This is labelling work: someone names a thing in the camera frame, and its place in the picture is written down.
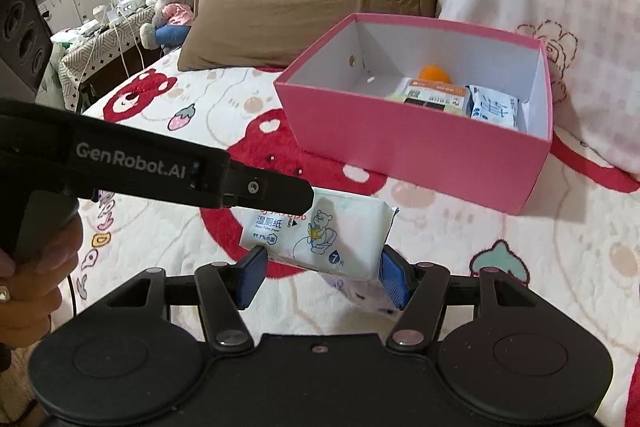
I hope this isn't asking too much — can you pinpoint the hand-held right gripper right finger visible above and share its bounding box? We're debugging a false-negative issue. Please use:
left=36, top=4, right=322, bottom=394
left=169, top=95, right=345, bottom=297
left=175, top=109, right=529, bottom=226
left=379, top=246, right=538, bottom=352

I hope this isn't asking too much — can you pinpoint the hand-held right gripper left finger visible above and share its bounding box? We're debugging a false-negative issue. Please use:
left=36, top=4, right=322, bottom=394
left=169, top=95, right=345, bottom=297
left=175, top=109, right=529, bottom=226
left=102, top=246, right=269, bottom=354

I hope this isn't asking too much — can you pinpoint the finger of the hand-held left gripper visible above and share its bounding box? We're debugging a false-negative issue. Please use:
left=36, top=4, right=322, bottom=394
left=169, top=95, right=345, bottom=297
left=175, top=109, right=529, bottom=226
left=221, top=158, right=316, bottom=216

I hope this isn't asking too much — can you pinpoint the small white wipes packet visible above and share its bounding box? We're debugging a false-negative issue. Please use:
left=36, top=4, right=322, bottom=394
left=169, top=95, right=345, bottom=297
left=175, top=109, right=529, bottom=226
left=239, top=187, right=400, bottom=282

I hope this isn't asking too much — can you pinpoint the pink cardboard box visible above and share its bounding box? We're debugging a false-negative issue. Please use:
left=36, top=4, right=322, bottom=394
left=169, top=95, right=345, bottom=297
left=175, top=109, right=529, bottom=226
left=273, top=13, right=554, bottom=216

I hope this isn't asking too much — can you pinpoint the small orange-labelled packet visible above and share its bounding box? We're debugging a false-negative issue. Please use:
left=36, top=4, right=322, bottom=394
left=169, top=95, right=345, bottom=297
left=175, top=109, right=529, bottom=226
left=397, top=77, right=468, bottom=110

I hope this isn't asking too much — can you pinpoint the blue and white wipes packet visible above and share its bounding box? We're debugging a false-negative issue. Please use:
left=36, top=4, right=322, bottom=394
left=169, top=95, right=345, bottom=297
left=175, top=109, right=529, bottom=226
left=462, top=84, right=523, bottom=131

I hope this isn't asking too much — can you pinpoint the orange ball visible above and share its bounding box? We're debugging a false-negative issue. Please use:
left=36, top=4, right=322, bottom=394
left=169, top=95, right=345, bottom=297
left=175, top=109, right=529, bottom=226
left=417, top=64, right=453, bottom=84

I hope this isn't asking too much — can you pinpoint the person's left hand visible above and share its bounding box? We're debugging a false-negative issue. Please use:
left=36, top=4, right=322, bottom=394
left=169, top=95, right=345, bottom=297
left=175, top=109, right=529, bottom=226
left=0, top=209, right=84, bottom=349

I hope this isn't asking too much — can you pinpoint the table with patterned cloth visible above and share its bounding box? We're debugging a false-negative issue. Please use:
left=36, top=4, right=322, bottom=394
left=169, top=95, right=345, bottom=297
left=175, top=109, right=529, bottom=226
left=50, top=4, right=161, bottom=112

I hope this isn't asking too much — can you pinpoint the white cable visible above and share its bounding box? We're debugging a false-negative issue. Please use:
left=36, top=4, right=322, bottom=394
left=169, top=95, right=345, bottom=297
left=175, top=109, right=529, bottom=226
left=112, top=7, right=146, bottom=72

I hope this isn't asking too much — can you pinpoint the black cable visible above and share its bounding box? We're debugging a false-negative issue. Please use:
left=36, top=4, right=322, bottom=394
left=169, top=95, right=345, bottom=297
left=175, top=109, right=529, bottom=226
left=64, top=276, right=78, bottom=320

